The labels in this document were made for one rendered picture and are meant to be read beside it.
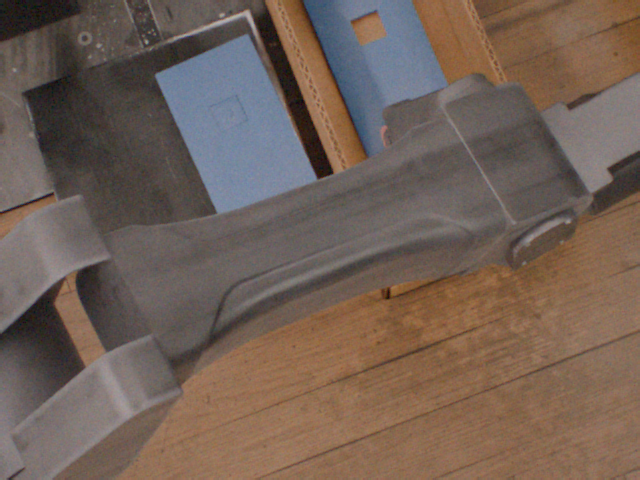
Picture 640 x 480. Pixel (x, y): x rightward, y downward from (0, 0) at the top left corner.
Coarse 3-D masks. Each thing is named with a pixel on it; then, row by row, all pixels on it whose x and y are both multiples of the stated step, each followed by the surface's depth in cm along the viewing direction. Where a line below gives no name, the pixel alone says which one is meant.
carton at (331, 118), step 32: (288, 0) 96; (416, 0) 95; (448, 0) 92; (288, 32) 88; (384, 32) 95; (448, 32) 94; (480, 32) 87; (320, 64) 94; (448, 64) 94; (480, 64) 90; (320, 96) 94; (320, 128) 89; (352, 128) 93; (352, 160) 92; (384, 288) 87; (416, 288) 90
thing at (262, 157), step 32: (192, 64) 93; (224, 64) 93; (256, 64) 92; (192, 96) 92; (224, 96) 92; (256, 96) 92; (192, 128) 91; (256, 128) 91; (288, 128) 91; (224, 160) 91; (256, 160) 91; (288, 160) 91; (224, 192) 90; (256, 192) 90
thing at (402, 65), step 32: (320, 0) 94; (352, 0) 94; (384, 0) 94; (320, 32) 94; (352, 32) 94; (416, 32) 94; (352, 64) 93; (384, 64) 93; (416, 64) 93; (352, 96) 93; (384, 96) 93; (416, 96) 93
